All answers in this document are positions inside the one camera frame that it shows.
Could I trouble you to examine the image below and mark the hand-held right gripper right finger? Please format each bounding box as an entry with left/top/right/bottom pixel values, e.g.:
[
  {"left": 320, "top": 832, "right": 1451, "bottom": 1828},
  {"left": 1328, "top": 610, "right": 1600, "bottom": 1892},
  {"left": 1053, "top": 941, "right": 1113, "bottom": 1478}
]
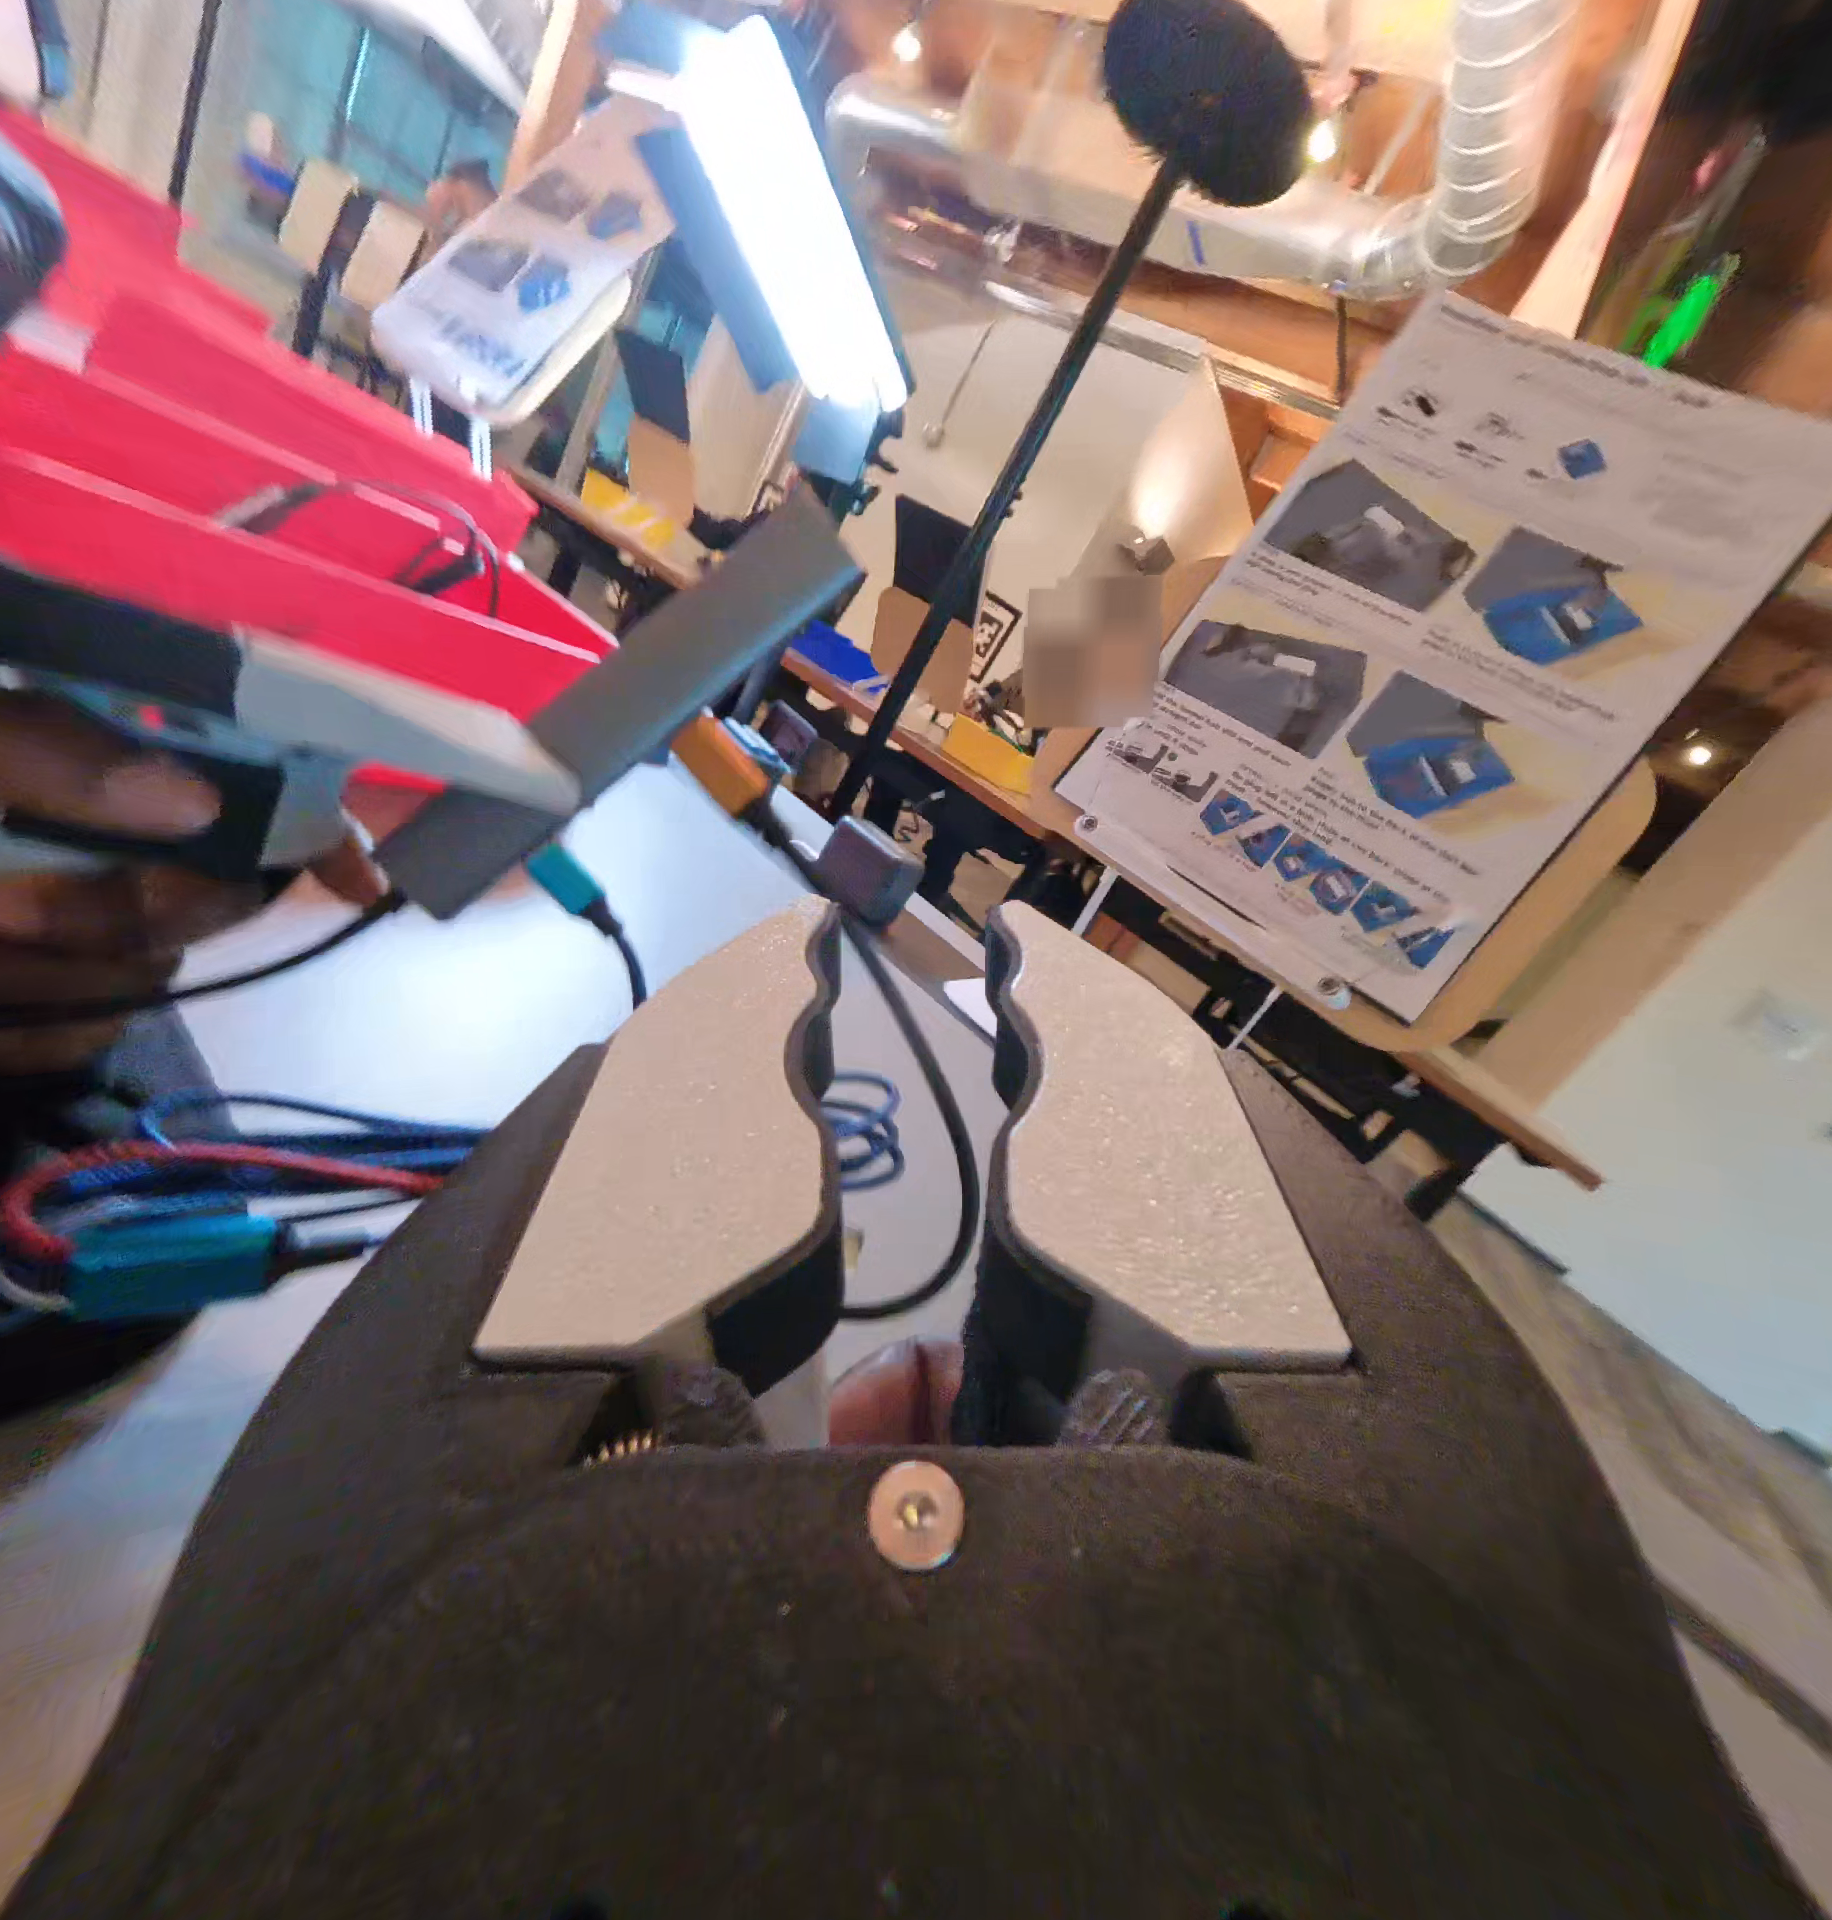
[{"left": 980, "top": 899, "right": 1356, "bottom": 1444}]

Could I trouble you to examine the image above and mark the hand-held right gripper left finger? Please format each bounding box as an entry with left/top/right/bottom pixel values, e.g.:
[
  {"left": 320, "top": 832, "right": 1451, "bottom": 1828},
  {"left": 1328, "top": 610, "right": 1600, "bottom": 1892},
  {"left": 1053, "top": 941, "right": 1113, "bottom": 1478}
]
[{"left": 469, "top": 897, "right": 847, "bottom": 1444}]

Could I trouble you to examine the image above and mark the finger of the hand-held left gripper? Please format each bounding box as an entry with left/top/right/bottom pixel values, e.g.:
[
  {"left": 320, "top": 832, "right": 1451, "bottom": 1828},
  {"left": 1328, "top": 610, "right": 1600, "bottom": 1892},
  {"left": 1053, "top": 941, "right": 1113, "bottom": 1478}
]
[{"left": 233, "top": 629, "right": 585, "bottom": 825}]

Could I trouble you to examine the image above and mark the red plastic cable bin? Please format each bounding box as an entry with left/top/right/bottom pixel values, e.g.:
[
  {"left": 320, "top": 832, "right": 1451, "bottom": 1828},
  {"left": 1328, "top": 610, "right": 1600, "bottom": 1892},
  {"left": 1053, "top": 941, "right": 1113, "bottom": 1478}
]
[{"left": 0, "top": 442, "right": 618, "bottom": 798}]

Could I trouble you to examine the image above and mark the black cable with teal plug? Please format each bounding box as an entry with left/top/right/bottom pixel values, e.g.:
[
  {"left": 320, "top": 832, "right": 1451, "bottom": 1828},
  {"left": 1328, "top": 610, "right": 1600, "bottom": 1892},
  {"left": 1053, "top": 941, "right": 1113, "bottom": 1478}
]
[{"left": 524, "top": 843, "right": 651, "bottom": 1009}]

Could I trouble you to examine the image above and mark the long grey usb hub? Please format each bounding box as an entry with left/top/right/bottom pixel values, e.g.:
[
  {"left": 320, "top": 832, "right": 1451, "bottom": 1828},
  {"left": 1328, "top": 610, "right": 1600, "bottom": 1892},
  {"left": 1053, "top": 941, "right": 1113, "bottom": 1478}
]
[{"left": 374, "top": 517, "right": 869, "bottom": 919}]

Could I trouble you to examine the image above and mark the thin black hub cable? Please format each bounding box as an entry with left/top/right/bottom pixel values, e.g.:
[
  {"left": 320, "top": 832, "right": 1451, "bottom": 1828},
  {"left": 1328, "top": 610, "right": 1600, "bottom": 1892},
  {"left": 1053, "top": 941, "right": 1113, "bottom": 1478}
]
[{"left": 0, "top": 887, "right": 408, "bottom": 1038}]

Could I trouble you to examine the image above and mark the blue metal usb plug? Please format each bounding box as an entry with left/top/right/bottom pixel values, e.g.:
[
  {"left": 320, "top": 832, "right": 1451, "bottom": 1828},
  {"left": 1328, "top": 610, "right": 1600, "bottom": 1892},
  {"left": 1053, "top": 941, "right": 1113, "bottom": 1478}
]
[{"left": 65, "top": 1209, "right": 283, "bottom": 1325}]

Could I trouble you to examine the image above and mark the person's left hand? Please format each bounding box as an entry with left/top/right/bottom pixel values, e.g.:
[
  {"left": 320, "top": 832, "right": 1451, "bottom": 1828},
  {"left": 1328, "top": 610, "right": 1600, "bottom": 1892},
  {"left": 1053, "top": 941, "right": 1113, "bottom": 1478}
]
[{"left": 0, "top": 708, "right": 396, "bottom": 1070}]

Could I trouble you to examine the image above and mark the red divided plastic bin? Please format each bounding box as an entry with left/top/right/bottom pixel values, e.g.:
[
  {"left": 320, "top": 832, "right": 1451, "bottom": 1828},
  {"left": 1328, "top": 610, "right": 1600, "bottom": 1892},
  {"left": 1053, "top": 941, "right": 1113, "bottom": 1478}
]
[{"left": 0, "top": 284, "right": 543, "bottom": 559}]

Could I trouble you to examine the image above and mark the blue plastic bin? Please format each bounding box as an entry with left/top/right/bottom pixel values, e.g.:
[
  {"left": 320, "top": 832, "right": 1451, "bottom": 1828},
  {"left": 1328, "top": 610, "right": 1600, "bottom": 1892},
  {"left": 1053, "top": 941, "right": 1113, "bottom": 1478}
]
[{"left": 785, "top": 620, "right": 898, "bottom": 687}]

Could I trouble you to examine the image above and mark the yellow plastic bin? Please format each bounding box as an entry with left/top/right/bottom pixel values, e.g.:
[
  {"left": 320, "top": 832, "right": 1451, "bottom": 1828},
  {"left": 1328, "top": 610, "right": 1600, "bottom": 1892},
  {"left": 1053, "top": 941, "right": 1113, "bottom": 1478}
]
[{"left": 943, "top": 711, "right": 1041, "bottom": 798}]

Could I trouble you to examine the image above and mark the small instruction poster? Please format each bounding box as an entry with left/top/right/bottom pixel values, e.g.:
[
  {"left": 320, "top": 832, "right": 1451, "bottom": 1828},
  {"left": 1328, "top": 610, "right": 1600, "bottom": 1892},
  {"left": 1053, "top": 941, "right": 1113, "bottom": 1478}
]
[{"left": 372, "top": 126, "right": 681, "bottom": 426}]

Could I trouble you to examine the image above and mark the white light panel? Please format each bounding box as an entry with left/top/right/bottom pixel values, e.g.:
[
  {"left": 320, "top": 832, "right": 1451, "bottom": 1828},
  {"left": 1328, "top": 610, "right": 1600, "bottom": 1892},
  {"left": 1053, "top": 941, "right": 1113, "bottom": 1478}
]
[{"left": 634, "top": 12, "right": 916, "bottom": 454}]

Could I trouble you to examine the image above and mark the large instruction poster board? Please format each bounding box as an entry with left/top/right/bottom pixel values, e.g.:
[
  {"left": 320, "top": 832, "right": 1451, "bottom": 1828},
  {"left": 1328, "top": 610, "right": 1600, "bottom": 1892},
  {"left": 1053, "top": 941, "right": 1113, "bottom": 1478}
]
[{"left": 1054, "top": 290, "right": 1832, "bottom": 1024}]

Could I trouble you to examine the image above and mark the black foam microphone on stand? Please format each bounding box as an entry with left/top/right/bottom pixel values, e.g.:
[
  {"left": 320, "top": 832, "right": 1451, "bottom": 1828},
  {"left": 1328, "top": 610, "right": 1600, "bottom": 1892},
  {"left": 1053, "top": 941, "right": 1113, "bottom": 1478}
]
[{"left": 829, "top": 0, "right": 1319, "bottom": 821}]

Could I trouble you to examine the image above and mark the black cable with orange plugs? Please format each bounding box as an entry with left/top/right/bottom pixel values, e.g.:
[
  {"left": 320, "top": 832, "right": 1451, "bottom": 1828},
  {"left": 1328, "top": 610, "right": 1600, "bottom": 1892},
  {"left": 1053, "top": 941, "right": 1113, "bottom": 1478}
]
[{"left": 673, "top": 714, "right": 824, "bottom": 875}]

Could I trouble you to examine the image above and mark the black cable with grey plug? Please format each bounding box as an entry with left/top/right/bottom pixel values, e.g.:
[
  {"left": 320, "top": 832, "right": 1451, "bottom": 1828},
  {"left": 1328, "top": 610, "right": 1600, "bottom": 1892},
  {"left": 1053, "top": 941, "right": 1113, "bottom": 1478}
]
[{"left": 815, "top": 814, "right": 988, "bottom": 1325}]

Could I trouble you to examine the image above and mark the red braided cable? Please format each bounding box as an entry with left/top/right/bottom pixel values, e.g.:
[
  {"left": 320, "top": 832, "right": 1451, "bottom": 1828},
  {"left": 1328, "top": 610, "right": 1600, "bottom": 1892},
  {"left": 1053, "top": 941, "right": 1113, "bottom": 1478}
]
[{"left": 0, "top": 1137, "right": 448, "bottom": 1270}]

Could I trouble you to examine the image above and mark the silver ventilation duct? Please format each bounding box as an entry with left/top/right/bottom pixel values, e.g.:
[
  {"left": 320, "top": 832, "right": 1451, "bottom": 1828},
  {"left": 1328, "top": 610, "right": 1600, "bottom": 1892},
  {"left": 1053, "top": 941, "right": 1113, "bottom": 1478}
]
[{"left": 825, "top": 0, "right": 1585, "bottom": 295}]

